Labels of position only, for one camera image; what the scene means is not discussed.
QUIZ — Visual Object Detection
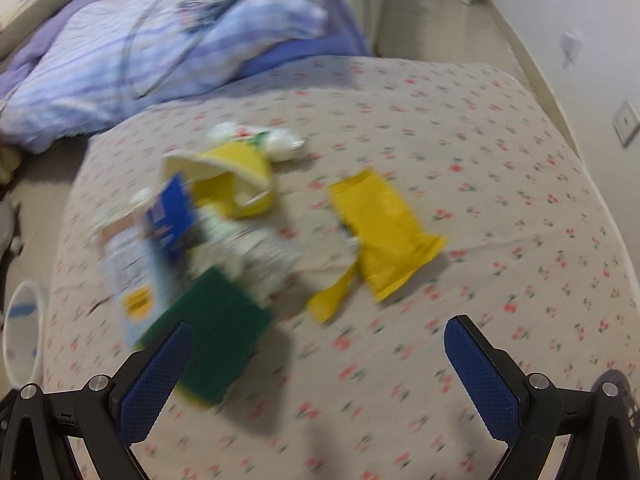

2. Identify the green scouring pad sponge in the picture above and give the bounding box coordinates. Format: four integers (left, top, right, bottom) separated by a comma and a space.
137, 266, 272, 405

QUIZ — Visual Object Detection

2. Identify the blue white printed box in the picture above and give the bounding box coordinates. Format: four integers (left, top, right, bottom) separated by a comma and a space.
98, 216, 180, 348

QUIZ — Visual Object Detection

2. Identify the yellow snack wrapper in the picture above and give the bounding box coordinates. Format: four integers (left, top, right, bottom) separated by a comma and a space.
307, 168, 447, 324

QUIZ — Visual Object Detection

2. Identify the dark blue cardboard box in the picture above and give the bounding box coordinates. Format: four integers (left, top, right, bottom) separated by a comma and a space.
144, 172, 196, 263

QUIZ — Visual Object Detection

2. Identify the white green drink bottle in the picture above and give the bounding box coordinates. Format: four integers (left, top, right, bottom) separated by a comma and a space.
206, 122, 307, 162

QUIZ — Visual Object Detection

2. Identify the white plastic trash bin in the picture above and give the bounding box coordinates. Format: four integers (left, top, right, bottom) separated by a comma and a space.
2, 280, 47, 389

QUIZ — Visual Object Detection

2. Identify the floral cherry tablecloth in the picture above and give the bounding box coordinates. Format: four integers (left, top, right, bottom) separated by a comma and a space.
41, 55, 640, 480

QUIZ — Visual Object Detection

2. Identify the blue plaid quilt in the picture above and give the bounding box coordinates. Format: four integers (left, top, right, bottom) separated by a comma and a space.
1, 0, 370, 153

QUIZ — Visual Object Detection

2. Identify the white wall socket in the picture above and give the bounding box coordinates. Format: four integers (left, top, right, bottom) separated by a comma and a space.
613, 101, 640, 148

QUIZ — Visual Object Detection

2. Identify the black cable on quilt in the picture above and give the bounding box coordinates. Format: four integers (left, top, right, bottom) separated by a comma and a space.
121, 0, 237, 101

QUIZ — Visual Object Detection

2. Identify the white wall plug adapter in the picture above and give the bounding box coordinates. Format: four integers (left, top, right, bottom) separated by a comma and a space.
559, 32, 582, 68

